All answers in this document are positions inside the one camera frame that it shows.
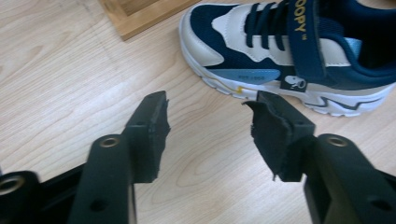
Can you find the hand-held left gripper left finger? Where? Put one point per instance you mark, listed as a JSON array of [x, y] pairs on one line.
[[146, 140]]

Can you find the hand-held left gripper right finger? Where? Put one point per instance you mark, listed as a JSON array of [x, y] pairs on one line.
[[280, 140]]

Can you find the navy and white sneaker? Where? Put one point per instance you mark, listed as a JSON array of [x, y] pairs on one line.
[[258, 53]]

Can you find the wooden shoe rack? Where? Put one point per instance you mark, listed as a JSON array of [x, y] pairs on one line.
[[137, 18]]

